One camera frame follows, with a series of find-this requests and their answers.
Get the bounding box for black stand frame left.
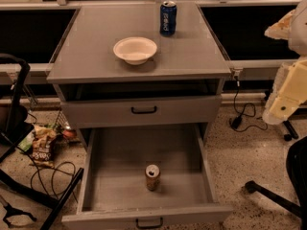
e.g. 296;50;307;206
0;53;83;230

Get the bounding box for black tripod leg lower right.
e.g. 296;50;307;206
245;180;302;218

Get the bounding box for grey drawer cabinet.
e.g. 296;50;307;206
47;1;230;144

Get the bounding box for blue Pepsi can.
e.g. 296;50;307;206
160;1;177;36

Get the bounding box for white paper bowl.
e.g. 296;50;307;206
113;37;157;65

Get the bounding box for black power adapter cable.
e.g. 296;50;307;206
228;77;269;133

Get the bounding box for brown chip bag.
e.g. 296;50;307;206
32;126;57;168

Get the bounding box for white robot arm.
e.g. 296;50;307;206
262;0;307;125

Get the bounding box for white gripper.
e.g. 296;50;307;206
262;58;307;125

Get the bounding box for red can on floor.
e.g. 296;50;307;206
62;126;77;140

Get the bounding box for open grey lower drawer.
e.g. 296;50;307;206
62;124;232;230

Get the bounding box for black cable on floor left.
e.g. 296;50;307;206
15;112;80;203

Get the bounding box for black stand leg right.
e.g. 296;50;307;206
264;93;300;142

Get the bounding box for green snack bag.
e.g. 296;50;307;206
19;126;58;151

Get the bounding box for orange soda can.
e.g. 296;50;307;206
145;164;160;191

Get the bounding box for closed grey upper drawer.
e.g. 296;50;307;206
61;96;222;128

